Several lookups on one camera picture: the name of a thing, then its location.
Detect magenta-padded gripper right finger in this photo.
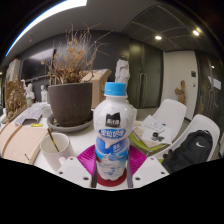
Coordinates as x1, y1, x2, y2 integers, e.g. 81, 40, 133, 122
126, 144, 170, 189

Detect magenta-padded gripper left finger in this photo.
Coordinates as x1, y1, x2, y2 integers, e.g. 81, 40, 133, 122
56, 144, 98, 189

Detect white blue-capped drink bottle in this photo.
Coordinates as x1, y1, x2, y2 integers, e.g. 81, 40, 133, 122
92, 81, 138, 182

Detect white ceramic mug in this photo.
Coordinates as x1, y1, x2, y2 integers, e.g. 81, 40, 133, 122
39, 132, 75, 173

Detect green seat cushion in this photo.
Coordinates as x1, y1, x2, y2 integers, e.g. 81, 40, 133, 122
129, 132, 151, 153

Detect brown stirring stick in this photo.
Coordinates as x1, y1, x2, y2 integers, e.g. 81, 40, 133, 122
46, 128, 60, 153

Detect flat round red coaster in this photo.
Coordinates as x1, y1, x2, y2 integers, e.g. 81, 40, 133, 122
96, 166, 128, 188

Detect stack of papers and books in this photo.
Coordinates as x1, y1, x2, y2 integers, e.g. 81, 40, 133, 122
133, 114, 173, 149

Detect grey plant saucer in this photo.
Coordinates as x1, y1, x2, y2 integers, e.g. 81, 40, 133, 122
46, 111, 94, 134

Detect black backpack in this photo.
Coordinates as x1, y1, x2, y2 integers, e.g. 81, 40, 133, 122
162, 129, 214, 174

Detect white chair with papers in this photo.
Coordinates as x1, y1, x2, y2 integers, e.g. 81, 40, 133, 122
131, 98, 188, 154

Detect beige wooden-framed panel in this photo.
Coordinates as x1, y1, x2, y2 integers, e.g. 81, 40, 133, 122
0, 122, 49, 165

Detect small white cup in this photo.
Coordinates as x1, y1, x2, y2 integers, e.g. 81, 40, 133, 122
43, 104, 53, 118

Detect dried plant in grey pot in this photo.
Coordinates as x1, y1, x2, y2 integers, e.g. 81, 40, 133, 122
41, 23, 111, 127

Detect printed paper sheets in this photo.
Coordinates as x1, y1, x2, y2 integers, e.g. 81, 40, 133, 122
13, 102, 53, 126

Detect white chair with backpack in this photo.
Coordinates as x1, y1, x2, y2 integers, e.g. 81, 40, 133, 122
154, 113, 221, 171

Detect small white figurine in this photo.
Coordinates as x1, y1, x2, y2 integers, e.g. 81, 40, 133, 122
24, 82, 35, 101
40, 84, 48, 103

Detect brown wooden figure statue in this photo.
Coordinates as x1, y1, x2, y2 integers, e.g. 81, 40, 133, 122
174, 79, 187, 105

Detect cardboard box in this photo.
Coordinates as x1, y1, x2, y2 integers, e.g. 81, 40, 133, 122
81, 68, 113, 109

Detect tall white plaster statue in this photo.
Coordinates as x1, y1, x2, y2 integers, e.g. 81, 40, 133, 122
114, 58, 131, 91

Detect black wall screen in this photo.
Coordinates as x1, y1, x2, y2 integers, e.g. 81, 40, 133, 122
20, 49, 56, 81

